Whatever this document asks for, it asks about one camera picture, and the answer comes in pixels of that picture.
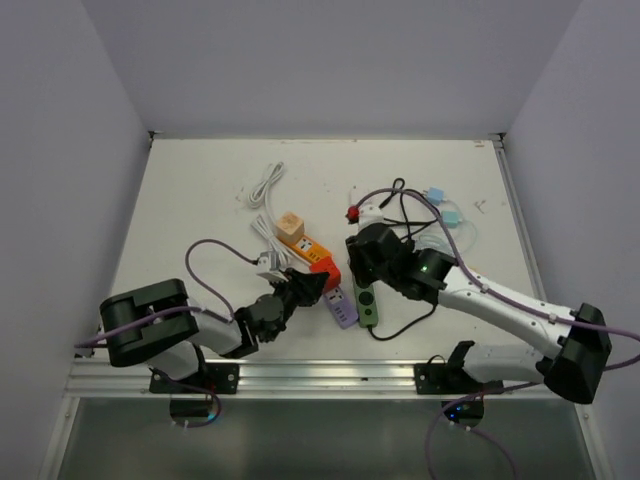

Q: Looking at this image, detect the teal charger plug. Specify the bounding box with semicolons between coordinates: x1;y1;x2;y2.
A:
441;210;464;229

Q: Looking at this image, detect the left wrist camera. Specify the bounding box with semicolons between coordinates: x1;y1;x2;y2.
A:
256;250;287;283

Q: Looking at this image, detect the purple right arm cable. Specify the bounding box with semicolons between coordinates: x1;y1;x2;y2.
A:
349;187;640;480

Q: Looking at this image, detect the aluminium rail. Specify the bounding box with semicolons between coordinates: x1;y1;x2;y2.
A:
63;355;591;400

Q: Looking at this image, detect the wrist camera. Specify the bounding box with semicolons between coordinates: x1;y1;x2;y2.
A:
256;250;287;283
346;203;384;230

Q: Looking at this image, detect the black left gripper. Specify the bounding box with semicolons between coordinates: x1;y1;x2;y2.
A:
267;268;327;321

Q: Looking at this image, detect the black power strip cord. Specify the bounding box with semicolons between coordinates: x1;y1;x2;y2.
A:
369;178;441;342

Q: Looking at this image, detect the green power strip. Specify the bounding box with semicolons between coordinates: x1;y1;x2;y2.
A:
353;279;379;328

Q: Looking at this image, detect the white bundled cable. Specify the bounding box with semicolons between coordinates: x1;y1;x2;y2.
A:
247;160;291;266

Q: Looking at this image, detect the blue charger plug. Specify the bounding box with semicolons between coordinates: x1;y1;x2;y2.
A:
424;187;445;206

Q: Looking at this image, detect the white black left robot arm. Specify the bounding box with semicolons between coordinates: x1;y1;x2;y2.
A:
99;268;330;393

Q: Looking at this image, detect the red cube socket adapter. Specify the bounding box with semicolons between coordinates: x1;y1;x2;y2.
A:
309;256;341;293

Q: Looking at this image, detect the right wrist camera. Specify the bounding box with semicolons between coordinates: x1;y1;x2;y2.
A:
346;203;384;230

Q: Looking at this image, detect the beige cube socket adapter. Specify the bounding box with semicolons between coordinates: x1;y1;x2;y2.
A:
275;211;305;245

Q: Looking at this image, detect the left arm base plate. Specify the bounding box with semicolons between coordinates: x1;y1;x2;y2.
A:
149;362;240;395

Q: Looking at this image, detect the purple socket adapter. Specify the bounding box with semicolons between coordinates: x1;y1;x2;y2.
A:
323;287;359;329

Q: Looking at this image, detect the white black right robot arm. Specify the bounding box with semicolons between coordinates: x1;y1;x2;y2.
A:
346;223;612;404

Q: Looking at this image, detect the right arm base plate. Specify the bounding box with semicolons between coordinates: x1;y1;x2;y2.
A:
413;355;504;395

